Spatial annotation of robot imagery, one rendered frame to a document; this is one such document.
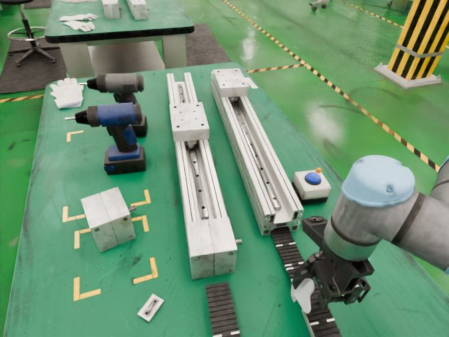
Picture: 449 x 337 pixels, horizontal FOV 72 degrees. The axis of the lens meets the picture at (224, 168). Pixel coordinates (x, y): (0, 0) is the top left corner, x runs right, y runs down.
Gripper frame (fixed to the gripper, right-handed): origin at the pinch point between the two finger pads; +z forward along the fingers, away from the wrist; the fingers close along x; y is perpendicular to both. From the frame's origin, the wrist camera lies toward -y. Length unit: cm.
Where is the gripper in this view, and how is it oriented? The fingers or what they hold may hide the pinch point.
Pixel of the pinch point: (313, 291)
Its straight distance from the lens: 70.4
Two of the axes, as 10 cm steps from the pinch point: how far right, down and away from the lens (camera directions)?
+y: 2.0, 6.6, -7.3
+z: -0.3, 7.5, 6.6
